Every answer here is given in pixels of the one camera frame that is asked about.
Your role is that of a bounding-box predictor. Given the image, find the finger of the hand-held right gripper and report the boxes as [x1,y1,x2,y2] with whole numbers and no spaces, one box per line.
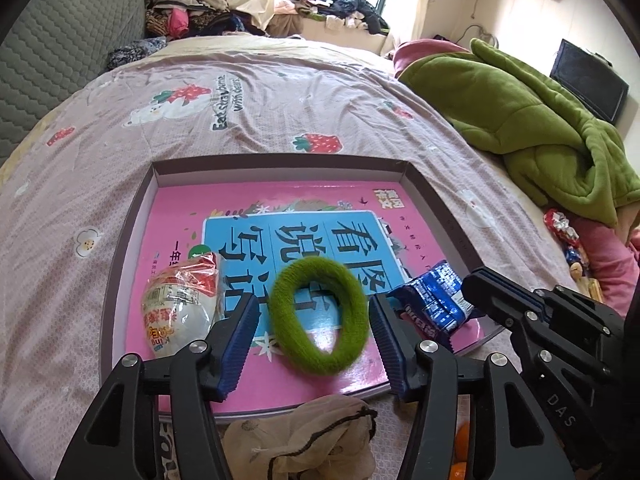
[475,267,623,341]
[461,272,561,386]

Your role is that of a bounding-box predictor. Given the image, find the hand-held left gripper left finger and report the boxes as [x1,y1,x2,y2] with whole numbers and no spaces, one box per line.
[55,299,262,480]

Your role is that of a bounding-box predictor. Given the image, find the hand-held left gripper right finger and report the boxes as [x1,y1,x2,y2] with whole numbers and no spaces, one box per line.
[367,294,576,480]

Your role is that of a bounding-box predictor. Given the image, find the green fuzzy scrunchie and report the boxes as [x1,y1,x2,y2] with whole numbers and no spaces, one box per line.
[270,256,372,376]

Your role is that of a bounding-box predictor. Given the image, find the blue biscuit packet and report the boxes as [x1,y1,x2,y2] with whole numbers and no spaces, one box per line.
[386,260,476,346]

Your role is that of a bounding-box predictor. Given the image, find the white egg snack packet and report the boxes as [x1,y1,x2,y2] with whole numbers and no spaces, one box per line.
[141,251,222,359]

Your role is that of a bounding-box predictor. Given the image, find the cream organza scrunchie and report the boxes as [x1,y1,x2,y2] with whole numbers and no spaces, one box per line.
[221,394,378,480]

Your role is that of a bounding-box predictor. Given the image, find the gray cardboard box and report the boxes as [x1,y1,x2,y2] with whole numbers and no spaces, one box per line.
[100,156,506,421]

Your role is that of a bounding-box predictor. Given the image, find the pink cloth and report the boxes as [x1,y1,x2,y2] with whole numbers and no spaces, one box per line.
[570,215,640,316]

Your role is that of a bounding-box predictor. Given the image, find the red and white candy packet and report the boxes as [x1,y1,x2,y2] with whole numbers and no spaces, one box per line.
[544,208,581,248]

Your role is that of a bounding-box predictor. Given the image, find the pink and blue book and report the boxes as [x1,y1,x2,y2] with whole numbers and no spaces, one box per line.
[141,185,485,418]

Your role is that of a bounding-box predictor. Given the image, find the green fleece blanket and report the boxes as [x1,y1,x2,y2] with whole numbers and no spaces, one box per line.
[397,38,640,228]

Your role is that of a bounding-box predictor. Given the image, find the black television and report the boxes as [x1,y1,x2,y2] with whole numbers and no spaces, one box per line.
[550,39,630,125]

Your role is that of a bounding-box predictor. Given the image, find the pink strawberry print bedsheet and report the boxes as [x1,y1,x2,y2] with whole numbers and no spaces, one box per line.
[0,35,591,480]

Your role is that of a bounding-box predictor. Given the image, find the pink pillow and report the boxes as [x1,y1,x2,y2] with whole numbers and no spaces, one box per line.
[392,39,473,78]

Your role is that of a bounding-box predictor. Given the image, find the dark floral cloth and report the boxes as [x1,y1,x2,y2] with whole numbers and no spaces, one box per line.
[106,36,168,71]

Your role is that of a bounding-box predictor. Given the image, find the pile of mixed clothes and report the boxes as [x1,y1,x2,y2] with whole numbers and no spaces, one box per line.
[145,0,266,41]

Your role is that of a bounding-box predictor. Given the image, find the dark clothes on windowsill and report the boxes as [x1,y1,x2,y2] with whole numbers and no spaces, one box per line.
[276,0,391,36]

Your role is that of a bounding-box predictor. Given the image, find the gray quilted headboard cover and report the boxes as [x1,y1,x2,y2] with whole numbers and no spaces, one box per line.
[0,0,148,166]

